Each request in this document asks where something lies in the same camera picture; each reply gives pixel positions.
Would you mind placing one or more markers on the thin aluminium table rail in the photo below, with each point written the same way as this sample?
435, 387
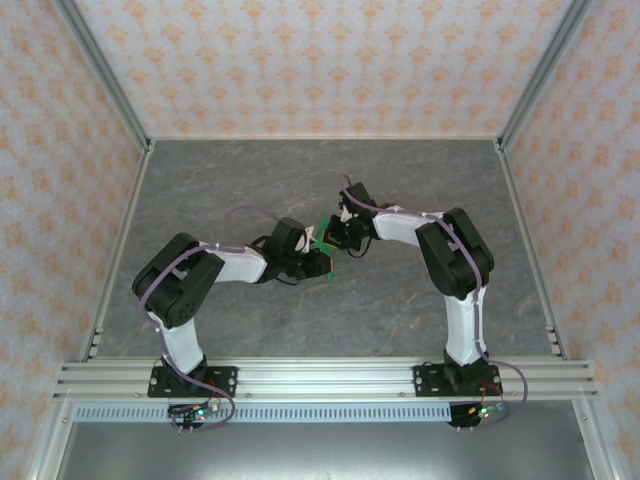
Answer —
325, 137

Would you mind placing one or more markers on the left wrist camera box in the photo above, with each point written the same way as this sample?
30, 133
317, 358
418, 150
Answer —
307, 239

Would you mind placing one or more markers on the wide aluminium mounting rail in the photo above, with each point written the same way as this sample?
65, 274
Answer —
325, 380

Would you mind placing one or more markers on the aluminium frame post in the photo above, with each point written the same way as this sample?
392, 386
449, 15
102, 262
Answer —
109, 75
536, 75

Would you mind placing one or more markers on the aluminium table side rail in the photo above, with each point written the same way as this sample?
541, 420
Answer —
531, 250
117, 250

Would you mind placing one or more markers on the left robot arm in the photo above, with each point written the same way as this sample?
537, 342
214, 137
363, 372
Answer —
180, 300

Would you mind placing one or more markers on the grey metal panel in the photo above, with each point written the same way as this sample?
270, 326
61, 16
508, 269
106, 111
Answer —
325, 455

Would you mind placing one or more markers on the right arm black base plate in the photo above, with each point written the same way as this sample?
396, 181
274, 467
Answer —
425, 387

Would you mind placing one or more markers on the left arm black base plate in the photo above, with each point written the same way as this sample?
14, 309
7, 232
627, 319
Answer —
225, 380

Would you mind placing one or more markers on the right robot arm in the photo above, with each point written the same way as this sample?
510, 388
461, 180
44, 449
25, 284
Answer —
450, 260

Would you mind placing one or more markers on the aluminium lower frame rail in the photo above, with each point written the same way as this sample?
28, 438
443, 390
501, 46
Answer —
52, 440
592, 440

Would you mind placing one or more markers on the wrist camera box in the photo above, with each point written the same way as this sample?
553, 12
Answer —
307, 239
346, 214

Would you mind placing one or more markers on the green square paper sheet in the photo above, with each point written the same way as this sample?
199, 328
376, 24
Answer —
325, 235

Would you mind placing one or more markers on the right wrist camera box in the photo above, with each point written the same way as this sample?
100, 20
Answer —
346, 214

